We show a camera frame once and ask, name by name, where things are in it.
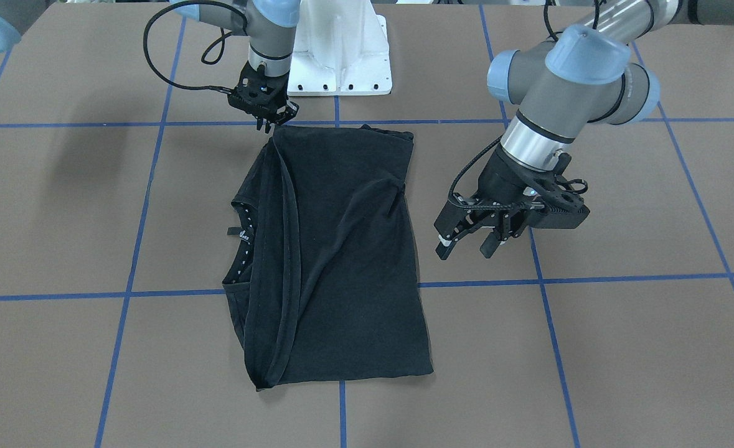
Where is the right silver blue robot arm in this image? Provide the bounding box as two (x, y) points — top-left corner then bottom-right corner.
(0, 1), (301, 133)

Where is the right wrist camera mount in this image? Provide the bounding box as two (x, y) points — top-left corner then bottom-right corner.
(227, 64), (269, 116)

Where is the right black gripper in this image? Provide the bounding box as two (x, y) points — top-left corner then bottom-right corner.
(242, 65), (299, 135)

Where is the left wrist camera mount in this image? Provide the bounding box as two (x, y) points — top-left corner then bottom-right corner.
(526, 151), (590, 229)

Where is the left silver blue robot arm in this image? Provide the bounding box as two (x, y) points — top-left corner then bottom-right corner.
(434, 1), (734, 260)

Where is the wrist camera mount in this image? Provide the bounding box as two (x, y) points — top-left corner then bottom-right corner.
(227, 64), (269, 116)
(526, 151), (590, 229)

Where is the black graphic t-shirt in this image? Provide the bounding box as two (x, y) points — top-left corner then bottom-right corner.
(222, 125), (434, 390)

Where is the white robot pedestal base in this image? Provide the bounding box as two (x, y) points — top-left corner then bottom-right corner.
(288, 1), (393, 97)

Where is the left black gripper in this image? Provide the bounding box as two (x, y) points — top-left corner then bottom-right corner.
(435, 149), (548, 261)

